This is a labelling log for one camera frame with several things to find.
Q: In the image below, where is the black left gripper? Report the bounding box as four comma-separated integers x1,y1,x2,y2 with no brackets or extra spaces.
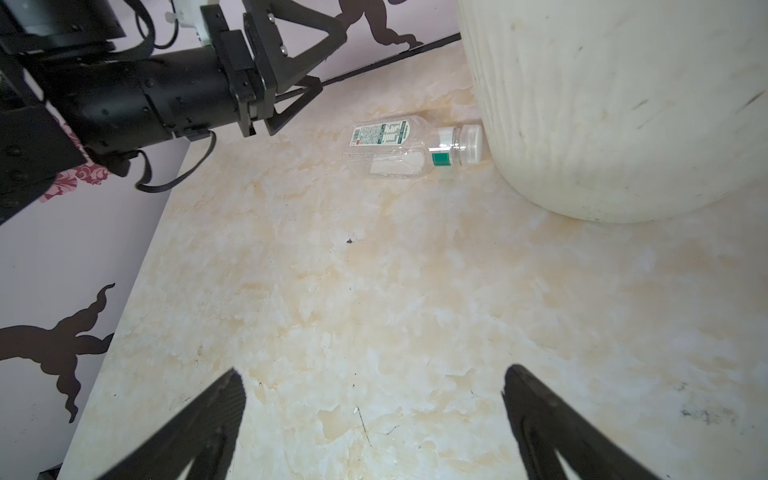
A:
32,0,347,156

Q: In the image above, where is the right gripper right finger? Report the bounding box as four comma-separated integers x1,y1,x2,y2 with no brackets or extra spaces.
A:
502,364,656,479

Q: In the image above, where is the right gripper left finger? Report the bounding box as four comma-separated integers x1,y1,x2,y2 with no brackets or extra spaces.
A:
101,369,246,479

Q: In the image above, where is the white waste bin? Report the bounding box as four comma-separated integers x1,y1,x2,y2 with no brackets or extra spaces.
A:
456,1,767,223

